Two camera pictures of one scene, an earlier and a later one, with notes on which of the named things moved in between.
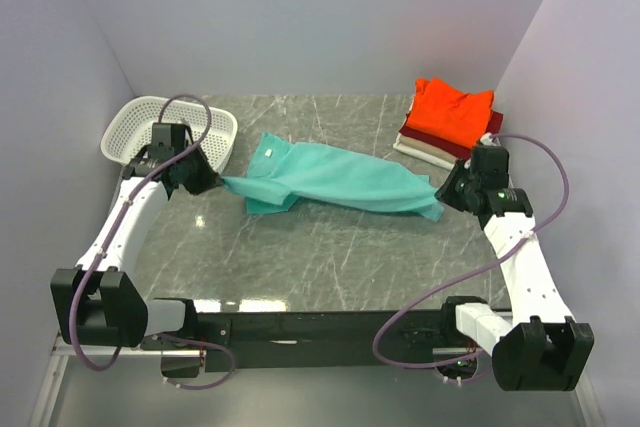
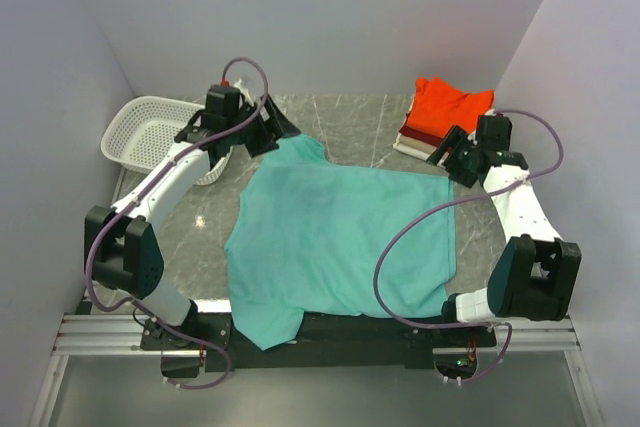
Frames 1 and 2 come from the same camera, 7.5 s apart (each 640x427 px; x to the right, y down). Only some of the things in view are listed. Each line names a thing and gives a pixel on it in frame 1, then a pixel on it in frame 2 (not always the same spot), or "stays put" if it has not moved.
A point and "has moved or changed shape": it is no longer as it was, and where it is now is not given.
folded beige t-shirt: (430, 148) stays put
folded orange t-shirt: (441, 110) stays put
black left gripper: (210, 179) → (273, 130)
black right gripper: (445, 192) → (453, 139)
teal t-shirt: (280, 175) has moved or changed shape
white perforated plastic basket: (130, 129) stays put
